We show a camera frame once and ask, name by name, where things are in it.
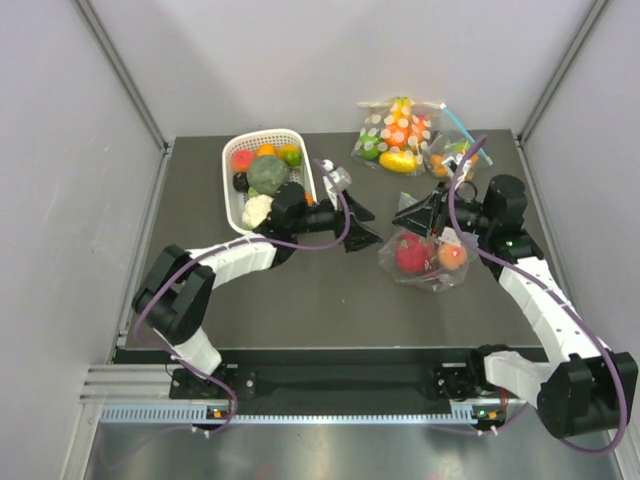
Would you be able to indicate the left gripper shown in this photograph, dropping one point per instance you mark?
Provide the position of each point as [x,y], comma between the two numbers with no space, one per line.
[358,236]

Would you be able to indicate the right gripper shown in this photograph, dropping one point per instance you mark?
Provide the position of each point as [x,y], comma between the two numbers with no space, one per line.
[420,216]

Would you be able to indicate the red fake dragon fruit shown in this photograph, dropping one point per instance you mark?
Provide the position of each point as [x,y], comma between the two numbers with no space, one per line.
[413,254]

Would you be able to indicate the orange fake peach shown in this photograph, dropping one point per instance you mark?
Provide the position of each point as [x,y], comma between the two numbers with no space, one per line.
[451,257]

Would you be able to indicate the clear blue zip bag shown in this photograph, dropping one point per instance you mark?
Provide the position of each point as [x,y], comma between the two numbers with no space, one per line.
[436,279]

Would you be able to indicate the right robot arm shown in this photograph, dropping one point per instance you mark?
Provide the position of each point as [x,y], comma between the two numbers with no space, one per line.
[582,386]

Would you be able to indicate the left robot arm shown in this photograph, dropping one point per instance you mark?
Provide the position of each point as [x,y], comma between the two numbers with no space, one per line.
[173,297]

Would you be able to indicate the small bag of orange pieces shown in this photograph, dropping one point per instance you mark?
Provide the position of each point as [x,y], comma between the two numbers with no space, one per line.
[450,143]

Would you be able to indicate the polka dot fruit bag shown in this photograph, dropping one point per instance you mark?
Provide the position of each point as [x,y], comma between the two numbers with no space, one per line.
[397,136]

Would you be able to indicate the green yellow fake lime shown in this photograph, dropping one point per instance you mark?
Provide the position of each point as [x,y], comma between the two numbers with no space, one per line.
[291,154]

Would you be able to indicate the white fake cauliflower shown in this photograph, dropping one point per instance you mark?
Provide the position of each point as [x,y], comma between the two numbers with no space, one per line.
[256,210]

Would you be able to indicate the green fake broccoli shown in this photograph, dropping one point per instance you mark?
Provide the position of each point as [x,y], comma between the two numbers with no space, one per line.
[267,174]

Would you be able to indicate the small orange fake fruit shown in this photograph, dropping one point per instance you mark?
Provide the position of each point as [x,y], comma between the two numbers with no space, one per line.
[266,150]

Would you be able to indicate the dark fake mangosteen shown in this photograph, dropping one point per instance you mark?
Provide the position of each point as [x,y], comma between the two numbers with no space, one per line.
[240,182]

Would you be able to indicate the red fake peach in basket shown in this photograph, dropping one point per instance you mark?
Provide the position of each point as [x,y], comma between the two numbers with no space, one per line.
[241,160]

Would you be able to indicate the white plastic basket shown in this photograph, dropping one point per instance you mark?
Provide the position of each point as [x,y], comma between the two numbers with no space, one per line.
[235,201]

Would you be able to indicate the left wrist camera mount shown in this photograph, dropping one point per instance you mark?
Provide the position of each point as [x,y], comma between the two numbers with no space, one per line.
[335,178]

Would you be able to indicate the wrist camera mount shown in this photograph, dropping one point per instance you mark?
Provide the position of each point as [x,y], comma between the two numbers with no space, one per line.
[448,165]
[335,178]

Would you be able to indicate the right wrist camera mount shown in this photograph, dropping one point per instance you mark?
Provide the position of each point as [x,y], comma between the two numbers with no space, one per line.
[448,165]

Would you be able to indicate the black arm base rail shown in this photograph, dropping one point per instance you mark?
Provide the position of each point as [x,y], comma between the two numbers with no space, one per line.
[337,381]

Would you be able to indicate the grey cable duct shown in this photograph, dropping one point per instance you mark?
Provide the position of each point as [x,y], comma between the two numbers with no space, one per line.
[201,414]

